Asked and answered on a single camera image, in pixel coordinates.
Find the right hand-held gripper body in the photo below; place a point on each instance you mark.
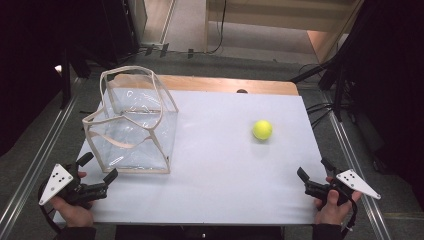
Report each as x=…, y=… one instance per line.
x=353, y=182

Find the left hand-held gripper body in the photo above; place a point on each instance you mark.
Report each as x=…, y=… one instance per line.
x=56, y=182

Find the clear bag with beige trim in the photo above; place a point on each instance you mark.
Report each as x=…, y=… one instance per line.
x=133, y=133

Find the yellow tennis ball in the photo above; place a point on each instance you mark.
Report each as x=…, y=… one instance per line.
x=262, y=130

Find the person's right hand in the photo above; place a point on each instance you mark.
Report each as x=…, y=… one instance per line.
x=333, y=208

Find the person's left hand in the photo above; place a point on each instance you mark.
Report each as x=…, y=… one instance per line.
x=74, y=213

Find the black tripod stand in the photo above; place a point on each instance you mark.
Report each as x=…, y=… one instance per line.
x=336, y=83

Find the white board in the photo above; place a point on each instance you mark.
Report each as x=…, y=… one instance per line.
x=216, y=166

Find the small dark round object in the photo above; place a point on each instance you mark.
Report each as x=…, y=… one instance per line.
x=242, y=91

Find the black curtain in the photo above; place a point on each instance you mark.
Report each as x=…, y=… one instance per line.
x=393, y=83
x=33, y=50

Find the metal floor rail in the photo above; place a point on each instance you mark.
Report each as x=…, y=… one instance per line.
x=353, y=160
x=36, y=163

